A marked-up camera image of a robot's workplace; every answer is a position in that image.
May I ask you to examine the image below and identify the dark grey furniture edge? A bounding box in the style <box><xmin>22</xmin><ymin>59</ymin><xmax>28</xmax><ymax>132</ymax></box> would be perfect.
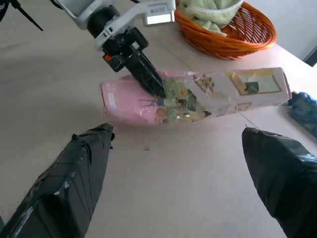
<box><xmin>303</xmin><ymin>44</ymin><xmax>317</xmax><ymax>67</ymax></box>

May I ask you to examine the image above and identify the black tripod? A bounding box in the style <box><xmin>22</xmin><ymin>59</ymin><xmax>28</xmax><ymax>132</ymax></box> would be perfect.
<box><xmin>0</xmin><ymin>0</ymin><xmax>44</xmax><ymax>32</ymax></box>

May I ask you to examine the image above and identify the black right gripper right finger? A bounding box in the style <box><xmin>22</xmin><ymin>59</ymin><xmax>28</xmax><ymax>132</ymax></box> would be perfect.
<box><xmin>241</xmin><ymin>126</ymin><xmax>317</xmax><ymax>238</ymax></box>

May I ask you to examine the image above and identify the orange wicker basket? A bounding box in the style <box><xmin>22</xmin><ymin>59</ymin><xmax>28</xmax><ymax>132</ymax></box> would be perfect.
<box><xmin>174</xmin><ymin>1</ymin><xmax>277</xmax><ymax>60</ymax></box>

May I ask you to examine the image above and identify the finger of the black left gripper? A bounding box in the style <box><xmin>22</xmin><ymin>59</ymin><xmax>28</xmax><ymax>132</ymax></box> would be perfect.
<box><xmin>123</xmin><ymin>55</ymin><xmax>164</xmax><ymax>99</ymax></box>
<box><xmin>135</xmin><ymin>51</ymin><xmax>166</xmax><ymax>98</ymax></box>

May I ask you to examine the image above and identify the pink printed carton box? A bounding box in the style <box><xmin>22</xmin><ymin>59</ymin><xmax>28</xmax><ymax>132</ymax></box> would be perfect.
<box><xmin>100</xmin><ymin>67</ymin><xmax>292</xmax><ymax>128</ymax></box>

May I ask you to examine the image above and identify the blue crumpled plastic bag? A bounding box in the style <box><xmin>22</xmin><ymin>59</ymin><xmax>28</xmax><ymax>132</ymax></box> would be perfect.
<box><xmin>284</xmin><ymin>91</ymin><xmax>317</xmax><ymax>138</ymax></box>

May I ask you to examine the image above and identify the green terry cloth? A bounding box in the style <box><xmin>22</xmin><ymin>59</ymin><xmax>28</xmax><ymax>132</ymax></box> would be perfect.
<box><xmin>178</xmin><ymin>0</ymin><xmax>245</xmax><ymax>37</ymax></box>

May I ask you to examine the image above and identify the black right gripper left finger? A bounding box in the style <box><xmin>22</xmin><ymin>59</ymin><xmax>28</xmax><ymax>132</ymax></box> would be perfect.
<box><xmin>0</xmin><ymin>123</ymin><xmax>116</xmax><ymax>238</ymax></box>

